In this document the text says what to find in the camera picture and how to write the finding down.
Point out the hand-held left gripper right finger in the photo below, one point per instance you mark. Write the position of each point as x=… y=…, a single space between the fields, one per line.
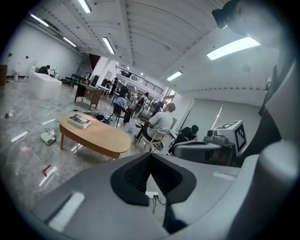
x=211 y=199

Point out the teal cloth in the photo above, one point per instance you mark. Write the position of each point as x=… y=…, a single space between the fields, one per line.
x=131 y=132

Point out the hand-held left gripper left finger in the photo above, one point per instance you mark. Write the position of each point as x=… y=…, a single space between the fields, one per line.
x=93 y=199

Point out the black chair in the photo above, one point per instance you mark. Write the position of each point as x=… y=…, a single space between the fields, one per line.
x=117 y=111

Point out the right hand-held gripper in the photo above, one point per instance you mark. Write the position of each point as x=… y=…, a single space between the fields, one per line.
x=239 y=138

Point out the red angled tool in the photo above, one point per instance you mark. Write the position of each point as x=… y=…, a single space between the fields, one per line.
x=46 y=169

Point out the large white box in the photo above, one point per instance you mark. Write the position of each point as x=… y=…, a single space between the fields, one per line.
x=45 y=86

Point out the brown wooden desk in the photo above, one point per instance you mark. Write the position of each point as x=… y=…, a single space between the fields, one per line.
x=95 y=95

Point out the light wooden chair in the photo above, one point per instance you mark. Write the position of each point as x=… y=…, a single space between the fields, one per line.
x=155 y=138

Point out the black balcony railing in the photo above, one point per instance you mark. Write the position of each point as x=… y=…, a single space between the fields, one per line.
x=145 y=82

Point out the person's head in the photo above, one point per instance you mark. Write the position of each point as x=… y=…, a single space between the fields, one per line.
x=255 y=25

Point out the brown cardboard box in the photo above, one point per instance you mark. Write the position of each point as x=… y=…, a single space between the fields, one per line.
x=3 y=75

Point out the ceiling tube light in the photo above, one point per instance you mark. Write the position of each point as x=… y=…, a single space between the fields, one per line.
x=232 y=48
x=109 y=45
x=69 y=42
x=174 y=75
x=84 y=5
x=39 y=20

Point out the wooden coffee table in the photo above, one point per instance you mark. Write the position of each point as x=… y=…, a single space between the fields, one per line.
x=105 y=137

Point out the white power strip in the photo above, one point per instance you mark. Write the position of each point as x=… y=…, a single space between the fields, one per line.
x=151 y=194

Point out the dark blue book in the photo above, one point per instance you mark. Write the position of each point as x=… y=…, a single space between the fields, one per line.
x=79 y=120

